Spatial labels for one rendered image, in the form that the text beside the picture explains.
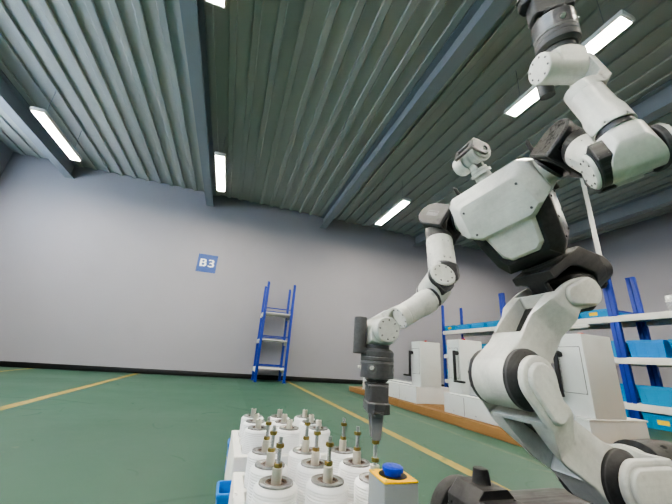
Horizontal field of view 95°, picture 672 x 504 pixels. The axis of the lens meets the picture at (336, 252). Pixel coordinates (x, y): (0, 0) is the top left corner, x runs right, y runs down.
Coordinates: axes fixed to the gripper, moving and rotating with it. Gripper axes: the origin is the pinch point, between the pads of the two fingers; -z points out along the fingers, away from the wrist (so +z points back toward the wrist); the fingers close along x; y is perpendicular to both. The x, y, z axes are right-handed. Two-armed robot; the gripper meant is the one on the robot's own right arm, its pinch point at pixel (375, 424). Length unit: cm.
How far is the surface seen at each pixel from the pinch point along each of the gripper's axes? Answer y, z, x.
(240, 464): 39, -21, 36
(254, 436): 37, -13, 40
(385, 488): 1.7, -6.2, -21.9
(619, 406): -186, -2, 133
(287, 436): 25, -13, 44
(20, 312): 559, 54, 494
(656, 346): -387, 56, 285
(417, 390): -103, -14, 313
